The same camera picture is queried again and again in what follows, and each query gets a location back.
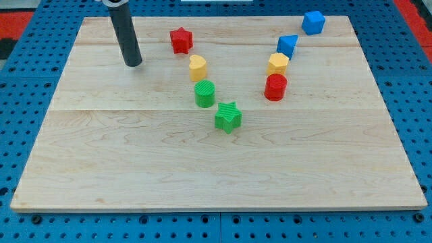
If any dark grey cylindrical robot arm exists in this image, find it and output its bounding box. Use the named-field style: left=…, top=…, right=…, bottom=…
left=97, top=0, right=142, bottom=67

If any blue cube block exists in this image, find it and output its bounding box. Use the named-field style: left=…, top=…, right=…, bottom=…
left=302, top=11, right=326, bottom=35

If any light wooden board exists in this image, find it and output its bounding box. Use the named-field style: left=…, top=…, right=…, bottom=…
left=10, top=16, right=427, bottom=213

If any green star block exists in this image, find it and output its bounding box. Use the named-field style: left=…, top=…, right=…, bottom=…
left=215, top=102, right=242, bottom=134

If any green cylinder block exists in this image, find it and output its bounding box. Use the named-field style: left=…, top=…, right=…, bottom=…
left=194, top=80, right=215, bottom=108

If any yellow heart block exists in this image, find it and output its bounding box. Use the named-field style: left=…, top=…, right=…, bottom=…
left=189, top=55, right=207, bottom=82

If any red cylinder block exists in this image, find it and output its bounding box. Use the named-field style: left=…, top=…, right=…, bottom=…
left=264, top=74, right=288, bottom=101

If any yellow hexagon block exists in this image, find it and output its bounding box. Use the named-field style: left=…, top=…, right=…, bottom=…
left=266, top=53, right=290, bottom=76

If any red star block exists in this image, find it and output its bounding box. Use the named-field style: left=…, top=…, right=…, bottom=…
left=169, top=27, right=193, bottom=54

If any blue triangle block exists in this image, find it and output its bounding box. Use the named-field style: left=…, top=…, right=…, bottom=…
left=276, top=35, right=298, bottom=59

